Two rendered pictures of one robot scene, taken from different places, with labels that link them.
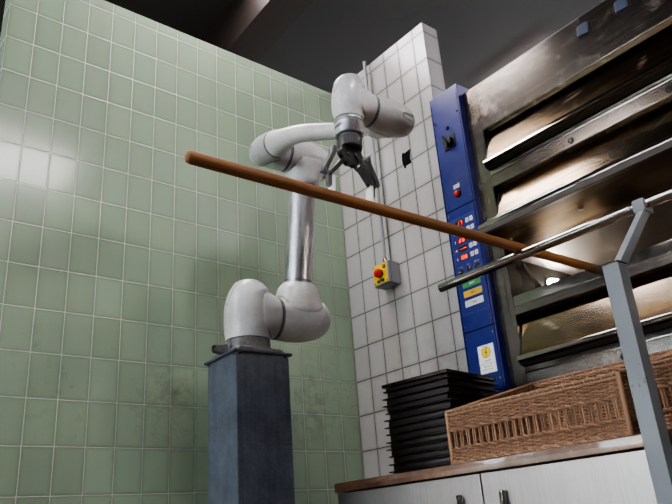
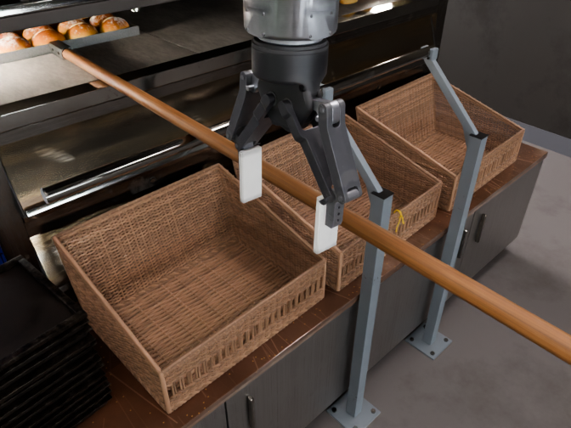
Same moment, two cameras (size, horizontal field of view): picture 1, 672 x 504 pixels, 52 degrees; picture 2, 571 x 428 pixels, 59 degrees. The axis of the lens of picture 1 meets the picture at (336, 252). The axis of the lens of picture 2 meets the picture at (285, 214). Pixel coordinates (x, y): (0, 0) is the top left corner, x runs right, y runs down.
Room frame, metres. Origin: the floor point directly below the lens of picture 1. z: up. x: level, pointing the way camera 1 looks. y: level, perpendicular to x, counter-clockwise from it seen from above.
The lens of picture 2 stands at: (1.81, 0.43, 1.65)
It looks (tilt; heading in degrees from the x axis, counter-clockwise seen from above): 35 degrees down; 267
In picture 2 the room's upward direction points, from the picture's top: straight up
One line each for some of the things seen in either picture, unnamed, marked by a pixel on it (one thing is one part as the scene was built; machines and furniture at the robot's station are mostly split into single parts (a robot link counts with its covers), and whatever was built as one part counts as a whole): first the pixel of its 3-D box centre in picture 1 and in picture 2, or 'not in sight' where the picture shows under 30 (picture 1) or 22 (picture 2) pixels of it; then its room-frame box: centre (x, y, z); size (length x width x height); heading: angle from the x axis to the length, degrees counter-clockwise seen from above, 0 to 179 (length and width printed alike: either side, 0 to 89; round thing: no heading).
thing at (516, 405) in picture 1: (572, 404); (197, 268); (1.99, -0.64, 0.72); 0.56 x 0.49 x 0.28; 42
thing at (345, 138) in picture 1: (349, 151); (289, 82); (1.78, -0.06, 1.46); 0.08 x 0.07 x 0.09; 127
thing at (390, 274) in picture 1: (386, 275); not in sight; (2.85, -0.21, 1.46); 0.10 x 0.07 x 0.10; 40
